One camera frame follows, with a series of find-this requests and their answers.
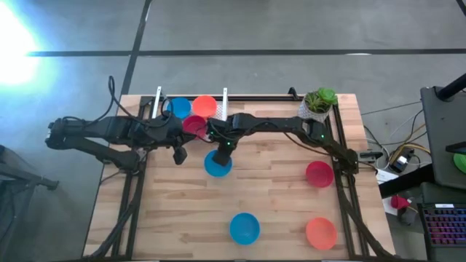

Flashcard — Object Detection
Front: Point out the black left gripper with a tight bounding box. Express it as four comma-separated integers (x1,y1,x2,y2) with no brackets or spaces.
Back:
155,115,189,166

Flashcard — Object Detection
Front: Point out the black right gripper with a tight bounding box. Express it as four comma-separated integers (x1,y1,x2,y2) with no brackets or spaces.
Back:
212,128,240,167

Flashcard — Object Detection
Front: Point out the blue mini bowl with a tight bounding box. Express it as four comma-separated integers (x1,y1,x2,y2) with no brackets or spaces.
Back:
203,148,234,179
166,96,192,119
229,212,261,246

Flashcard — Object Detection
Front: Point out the red mini bowl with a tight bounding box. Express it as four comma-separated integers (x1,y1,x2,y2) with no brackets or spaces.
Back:
181,114,208,141
305,160,335,189

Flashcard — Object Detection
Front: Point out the white perforated rack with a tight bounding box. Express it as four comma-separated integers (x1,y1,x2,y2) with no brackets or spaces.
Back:
151,86,229,143

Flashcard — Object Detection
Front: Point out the black table clamp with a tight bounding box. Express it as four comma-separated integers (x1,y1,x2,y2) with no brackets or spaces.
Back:
287,86,305,102

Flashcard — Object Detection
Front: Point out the potted succulent, patterned white pot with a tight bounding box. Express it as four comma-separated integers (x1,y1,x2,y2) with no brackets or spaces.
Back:
297,87,339,124

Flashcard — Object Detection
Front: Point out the black floor stand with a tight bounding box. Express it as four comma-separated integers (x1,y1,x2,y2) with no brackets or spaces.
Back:
0,144,60,262

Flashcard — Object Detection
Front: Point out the white paper sheet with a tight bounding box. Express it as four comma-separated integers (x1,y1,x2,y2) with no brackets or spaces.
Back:
374,169,400,186

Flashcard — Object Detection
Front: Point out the grey power adapter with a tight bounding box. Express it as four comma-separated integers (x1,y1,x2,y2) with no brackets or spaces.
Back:
388,154,414,174

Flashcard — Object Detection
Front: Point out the red floor object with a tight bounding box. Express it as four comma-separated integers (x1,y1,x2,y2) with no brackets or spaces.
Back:
390,195,411,211

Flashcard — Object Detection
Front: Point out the black side table bar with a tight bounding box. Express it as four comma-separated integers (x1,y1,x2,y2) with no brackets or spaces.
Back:
378,163,436,199

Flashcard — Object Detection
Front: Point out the small black floor object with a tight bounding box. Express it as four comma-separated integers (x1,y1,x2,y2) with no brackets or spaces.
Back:
396,209,418,226

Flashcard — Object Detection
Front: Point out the dark grey side table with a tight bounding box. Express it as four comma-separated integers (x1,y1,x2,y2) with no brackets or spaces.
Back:
420,85,466,190

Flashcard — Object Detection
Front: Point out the green round object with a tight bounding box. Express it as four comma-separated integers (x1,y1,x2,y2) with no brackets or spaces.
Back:
452,152,466,175

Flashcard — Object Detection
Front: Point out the black pole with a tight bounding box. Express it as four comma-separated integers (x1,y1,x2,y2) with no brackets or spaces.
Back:
435,72,466,102

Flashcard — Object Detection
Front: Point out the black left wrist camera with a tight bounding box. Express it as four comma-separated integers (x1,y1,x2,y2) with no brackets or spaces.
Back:
181,131,207,143

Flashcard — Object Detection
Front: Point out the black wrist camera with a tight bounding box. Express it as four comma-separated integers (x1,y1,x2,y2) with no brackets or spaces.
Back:
181,131,207,143
207,118,229,141

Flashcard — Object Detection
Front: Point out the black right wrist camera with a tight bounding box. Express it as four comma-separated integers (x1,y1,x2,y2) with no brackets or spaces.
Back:
207,118,229,141

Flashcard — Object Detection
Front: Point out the black aluminium table frame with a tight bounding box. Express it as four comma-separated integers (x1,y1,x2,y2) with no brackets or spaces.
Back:
89,95,392,260

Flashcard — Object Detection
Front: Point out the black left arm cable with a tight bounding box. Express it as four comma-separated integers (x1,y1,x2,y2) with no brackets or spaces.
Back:
61,75,175,127

